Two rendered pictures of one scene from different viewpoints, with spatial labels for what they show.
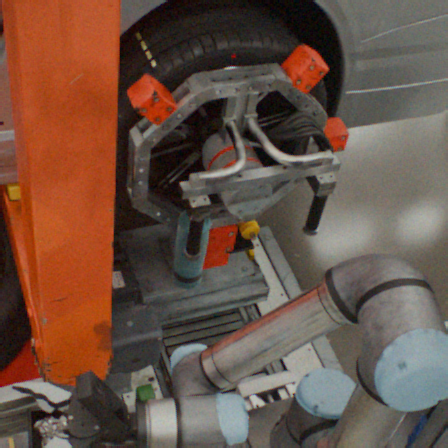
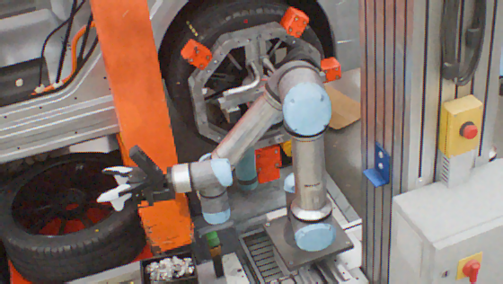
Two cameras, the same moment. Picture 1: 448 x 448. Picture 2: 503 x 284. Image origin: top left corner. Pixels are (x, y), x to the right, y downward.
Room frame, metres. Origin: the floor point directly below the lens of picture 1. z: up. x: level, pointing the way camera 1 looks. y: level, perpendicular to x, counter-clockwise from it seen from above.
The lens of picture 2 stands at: (-0.84, -0.50, 2.38)
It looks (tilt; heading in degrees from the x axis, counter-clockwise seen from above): 36 degrees down; 13
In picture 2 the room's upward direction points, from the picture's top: 7 degrees counter-clockwise
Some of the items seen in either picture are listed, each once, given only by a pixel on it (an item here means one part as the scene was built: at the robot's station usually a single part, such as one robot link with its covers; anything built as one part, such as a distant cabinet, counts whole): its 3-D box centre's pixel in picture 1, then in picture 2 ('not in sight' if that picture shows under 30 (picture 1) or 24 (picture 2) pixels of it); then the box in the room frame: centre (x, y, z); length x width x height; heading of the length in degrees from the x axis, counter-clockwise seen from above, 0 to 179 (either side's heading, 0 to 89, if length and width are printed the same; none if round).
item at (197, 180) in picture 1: (215, 140); (239, 71); (1.42, 0.06, 1.03); 0.19 x 0.18 x 0.11; 29
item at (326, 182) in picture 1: (319, 176); not in sight; (1.47, -0.21, 0.93); 0.09 x 0.05 x 0.05; 29
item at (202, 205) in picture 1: (195, 199); (231, 110); (1.31, 0.09, 0.93); 0.09 x 0.05 x 0.05; 29
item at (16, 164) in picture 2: not in sight; (25, 165); (2.05, 1.56, 0.02); 0.24 x 0.21 x 0.04; 119
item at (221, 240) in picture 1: (207, 231); (262, 155); (1.60, 0.05, 0.48); 0.16 x 0.12 x 0.17; 29
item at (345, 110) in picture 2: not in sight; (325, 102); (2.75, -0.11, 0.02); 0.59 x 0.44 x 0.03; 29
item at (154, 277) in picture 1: (189, 234); (255, 168); (1.72, 0.12, 0.32); 0.40 x 0.30 x 0.28; 119
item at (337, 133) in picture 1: (328, 136); (328, 70); (1.73, -0.24, 0.85); 0.09 x 0.08 x 0.07; 119
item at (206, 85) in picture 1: (226, 154); (257, 89); (1.57, 0.04, 0.85); 0.54 x 0.07 x 0.54; 119
